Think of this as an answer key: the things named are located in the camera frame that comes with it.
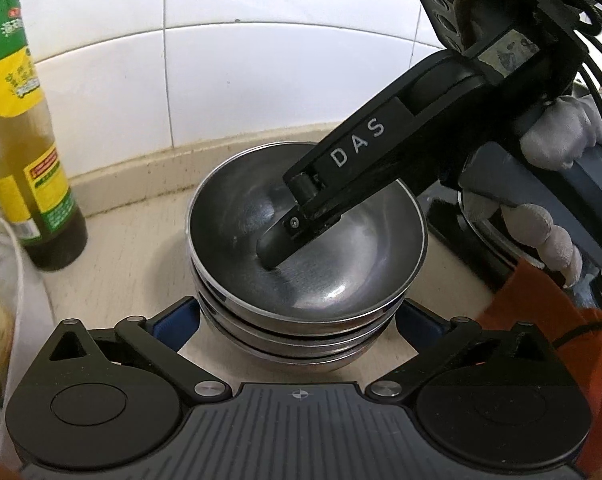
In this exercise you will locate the green label oil bottle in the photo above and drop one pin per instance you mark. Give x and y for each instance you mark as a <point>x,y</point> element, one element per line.
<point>31,160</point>

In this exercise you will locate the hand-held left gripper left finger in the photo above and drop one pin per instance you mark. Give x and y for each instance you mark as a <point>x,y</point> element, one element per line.
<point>176,321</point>

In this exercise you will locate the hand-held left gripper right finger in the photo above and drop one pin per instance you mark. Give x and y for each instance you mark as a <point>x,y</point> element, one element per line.
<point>417,321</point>

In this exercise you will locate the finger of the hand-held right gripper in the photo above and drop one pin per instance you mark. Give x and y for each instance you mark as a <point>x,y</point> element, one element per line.
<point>361,160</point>

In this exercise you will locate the red cloth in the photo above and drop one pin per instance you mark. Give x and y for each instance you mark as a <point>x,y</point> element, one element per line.
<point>598,410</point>

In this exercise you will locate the person's right hand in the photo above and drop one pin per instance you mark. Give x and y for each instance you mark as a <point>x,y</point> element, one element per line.
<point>566,130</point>

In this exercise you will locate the stainless steel bowl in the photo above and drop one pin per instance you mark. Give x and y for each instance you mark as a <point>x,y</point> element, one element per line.
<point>301,360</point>
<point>281,332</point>
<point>341,280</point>

